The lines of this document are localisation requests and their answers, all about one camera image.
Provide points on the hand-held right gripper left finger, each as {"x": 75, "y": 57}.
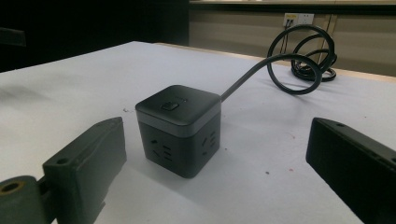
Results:
{"x": 84, "y": 168}

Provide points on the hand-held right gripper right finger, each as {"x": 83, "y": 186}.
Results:
{"x": 351, "y": 174}

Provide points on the black cube power strip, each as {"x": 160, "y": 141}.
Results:
{"x": 179, "y": 130}

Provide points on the white wall socket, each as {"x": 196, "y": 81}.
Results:
{"x": 298, "y": 19}

